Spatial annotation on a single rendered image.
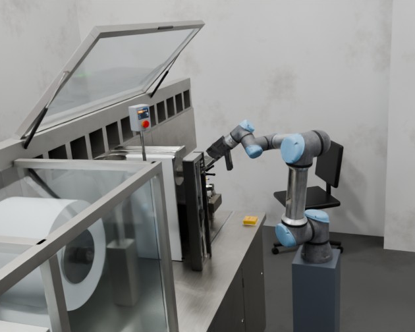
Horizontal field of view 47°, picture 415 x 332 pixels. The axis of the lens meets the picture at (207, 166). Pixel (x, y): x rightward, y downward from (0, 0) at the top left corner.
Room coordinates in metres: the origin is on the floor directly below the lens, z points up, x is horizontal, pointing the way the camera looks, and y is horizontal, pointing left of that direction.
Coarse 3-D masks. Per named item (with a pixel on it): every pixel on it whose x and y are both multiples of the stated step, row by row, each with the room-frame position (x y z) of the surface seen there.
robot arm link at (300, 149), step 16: (288, 144) 1.93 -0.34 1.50; (304, 144) 1.90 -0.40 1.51; (320, 144) 1.94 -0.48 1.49; (288, 160) 1.92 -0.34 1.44; (304, 160) 1.91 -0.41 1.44; (288, 176) 1.98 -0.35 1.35; (304, 176) 1.94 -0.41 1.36; (288, 192) 1.97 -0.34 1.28; (304, 192) 1.95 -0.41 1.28; (288, 208) 1.97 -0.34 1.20; (304, 208) 1.98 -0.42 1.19; (288, 224) 1.96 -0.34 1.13; (304, 224) 1.96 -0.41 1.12; (288, 240) 1.94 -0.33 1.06; (304, 240) 1.98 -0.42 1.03
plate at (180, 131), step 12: (192, 108) 3.40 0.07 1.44; (180, 120) 3.16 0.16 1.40; (192, 120) 3.38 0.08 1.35; (156, 132) 2.78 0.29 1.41; (168, 132) 2.95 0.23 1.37; (180, 132) 3.14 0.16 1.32; (192, 132) 3.36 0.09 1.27; (132, 144) 2.48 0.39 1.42; (156, 144) 2.76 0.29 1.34; (168, 144) 2.93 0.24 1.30; (180, 144) 3.13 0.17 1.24; (192, 144) 3.34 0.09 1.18
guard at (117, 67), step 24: (96, 48) 1.71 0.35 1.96; (120, 48) 1.90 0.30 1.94; (144, 48) 2.15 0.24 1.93; (168, 48) 2.47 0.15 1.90; (96, 72) 1.89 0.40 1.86; (120, 72) 2.14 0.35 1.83; (144, 72) 2.47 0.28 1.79; (72, 96) 1.88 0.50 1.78; (96, 96) 2.12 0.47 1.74; (120, 96) 2.44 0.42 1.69; (48, 120) 1.86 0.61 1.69
